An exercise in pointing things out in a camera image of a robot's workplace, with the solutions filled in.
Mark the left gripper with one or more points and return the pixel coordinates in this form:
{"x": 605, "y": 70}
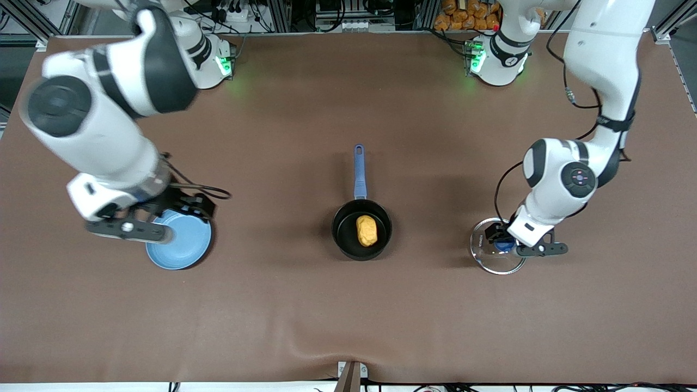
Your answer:
{"x": 494, "y": 230}

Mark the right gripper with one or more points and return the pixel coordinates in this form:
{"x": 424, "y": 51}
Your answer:
{"x": 175, "y": 202}

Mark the glass lid blue knob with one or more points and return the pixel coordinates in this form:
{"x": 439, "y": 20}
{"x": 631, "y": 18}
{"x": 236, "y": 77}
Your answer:
{"x": 504, "y": 246}

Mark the yellow potato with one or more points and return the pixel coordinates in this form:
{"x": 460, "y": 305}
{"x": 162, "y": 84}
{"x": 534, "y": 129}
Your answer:
{"x": 366, "y": 230}

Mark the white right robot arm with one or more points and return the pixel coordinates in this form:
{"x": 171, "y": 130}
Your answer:
{"x": 98, "y": 136}

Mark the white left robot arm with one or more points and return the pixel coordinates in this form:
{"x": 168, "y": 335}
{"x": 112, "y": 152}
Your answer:
{"x": 604, "y": 49}

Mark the blue round plate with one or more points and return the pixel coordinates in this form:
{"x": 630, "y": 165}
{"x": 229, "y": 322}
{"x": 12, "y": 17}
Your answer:
{"x": 185, "y": 250}

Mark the brown table mat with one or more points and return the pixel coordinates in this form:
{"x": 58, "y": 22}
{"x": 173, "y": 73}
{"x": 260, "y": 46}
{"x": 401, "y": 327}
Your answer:
{"x": 348, "y": 305}

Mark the white power strip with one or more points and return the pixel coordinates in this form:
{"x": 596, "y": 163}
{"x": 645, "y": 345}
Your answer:
{"x": 234, "y": 13}

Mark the pile of orange packets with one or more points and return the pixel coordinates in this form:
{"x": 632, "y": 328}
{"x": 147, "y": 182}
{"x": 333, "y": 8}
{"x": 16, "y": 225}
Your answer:
{"x": 463, "y": 16}

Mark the white connector block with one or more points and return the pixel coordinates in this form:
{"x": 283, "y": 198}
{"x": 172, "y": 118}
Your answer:
{"x": 356, "y": 24}

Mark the metal bracket with post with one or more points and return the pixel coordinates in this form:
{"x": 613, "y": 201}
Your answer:
{"x": 351, "y": 381}

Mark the aluminium frame profile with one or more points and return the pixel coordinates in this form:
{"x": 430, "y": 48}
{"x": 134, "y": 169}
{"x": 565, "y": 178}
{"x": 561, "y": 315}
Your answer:
{"x": 41, "y": 44}
{"x": 670, "y": 24}

